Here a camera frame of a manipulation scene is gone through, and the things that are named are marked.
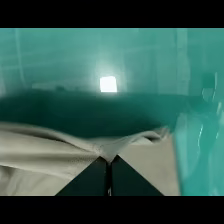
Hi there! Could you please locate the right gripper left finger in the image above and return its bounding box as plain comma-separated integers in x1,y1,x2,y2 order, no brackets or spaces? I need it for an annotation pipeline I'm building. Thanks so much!
55,155,109,197

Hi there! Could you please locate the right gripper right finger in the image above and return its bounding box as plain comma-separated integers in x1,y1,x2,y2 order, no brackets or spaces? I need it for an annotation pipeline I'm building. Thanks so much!
110,154,165,197

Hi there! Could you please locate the brown T-shirt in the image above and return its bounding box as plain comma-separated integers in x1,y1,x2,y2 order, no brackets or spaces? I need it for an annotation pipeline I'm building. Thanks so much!
0,121,181,197

